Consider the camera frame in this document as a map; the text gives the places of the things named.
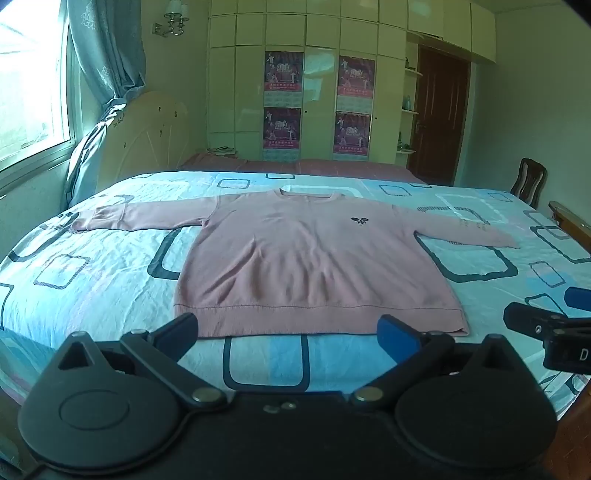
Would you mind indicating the window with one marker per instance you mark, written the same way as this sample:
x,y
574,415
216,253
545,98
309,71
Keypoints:
x,y
27,92

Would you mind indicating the corner shelf unit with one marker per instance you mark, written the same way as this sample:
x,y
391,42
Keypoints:
x,y
408,113

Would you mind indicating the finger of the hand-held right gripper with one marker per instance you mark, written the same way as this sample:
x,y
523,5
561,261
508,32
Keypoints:
x,y
531,318
579,298

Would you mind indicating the cream bed headboard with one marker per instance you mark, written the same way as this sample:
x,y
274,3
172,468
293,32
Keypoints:
x,y
143,138

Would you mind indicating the cream wardrobe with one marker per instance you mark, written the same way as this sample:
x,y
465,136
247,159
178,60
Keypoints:
x,y
318,32

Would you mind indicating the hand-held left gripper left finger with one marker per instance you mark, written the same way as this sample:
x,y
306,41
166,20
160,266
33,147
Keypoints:
x,y
181,326

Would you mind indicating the blue patterned bed sheet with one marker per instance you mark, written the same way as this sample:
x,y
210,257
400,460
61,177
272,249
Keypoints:
x,y
106,286

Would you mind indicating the wooden furniture piece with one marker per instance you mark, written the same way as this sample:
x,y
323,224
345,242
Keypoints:
x,y
570,221

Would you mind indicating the teal bottle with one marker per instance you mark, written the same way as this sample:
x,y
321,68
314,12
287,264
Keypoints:
x,y
407,100

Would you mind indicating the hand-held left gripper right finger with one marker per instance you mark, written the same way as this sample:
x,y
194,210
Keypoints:
x,y
393,330

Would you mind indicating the brown wooden chair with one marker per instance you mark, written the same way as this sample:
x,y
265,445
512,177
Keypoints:
x,y
530,180

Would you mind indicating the stack of papers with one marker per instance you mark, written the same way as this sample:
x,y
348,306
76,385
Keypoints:
x,y
221,151

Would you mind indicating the wall lamp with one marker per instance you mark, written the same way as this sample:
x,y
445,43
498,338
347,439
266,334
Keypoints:
x,y
173,16

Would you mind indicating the pink sweater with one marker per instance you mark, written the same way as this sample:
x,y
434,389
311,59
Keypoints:
x,y
295,258

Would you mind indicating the blue patterned curtain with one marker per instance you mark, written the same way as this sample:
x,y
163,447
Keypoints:
x,y
108,55

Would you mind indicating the brown wooden door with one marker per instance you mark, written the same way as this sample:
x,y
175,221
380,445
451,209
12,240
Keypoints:
x,y
438,120

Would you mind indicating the pink wall poster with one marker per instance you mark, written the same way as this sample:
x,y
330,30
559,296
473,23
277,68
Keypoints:
x,y
281,131
283,76
356,81
353,134

